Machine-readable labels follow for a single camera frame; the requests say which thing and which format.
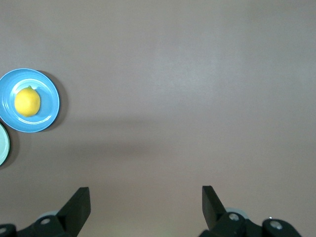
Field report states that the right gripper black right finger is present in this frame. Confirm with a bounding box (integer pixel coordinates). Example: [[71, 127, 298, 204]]
[[198, 185, 303, 237]]

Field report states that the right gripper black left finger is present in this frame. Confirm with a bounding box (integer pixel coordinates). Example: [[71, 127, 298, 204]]
[[0, 187, 91, 237]]

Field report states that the yellow lemon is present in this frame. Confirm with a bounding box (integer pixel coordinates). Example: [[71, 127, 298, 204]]
[[14, 85, 41, 118]]

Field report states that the pale green plate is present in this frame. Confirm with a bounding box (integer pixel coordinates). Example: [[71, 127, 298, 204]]
[[0, 122, 11, 166]]

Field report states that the blue plate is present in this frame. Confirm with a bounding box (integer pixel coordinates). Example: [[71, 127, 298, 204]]
[[0, 68, 60, 133]]

